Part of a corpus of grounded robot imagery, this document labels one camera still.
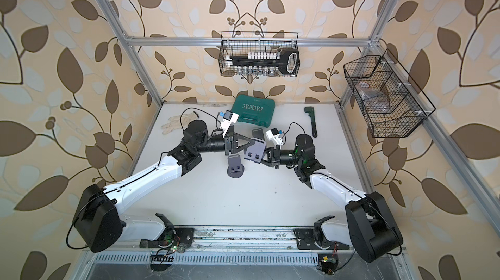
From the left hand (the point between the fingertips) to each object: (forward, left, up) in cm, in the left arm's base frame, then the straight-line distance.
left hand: (248, 139), depth 65 cm
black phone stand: (+20, -3, -24) cm, 31 cm away
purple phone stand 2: (-3, -2, -4) cm, 6 cm away
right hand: (-2, -2, -10) cm, 11 cm away
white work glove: (+33, +42, -32) cm, 62 cm away
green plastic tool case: (+39, -2, -28) cm, 48 cm away
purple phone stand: (+3, +7, -28) cm, 29 cm away
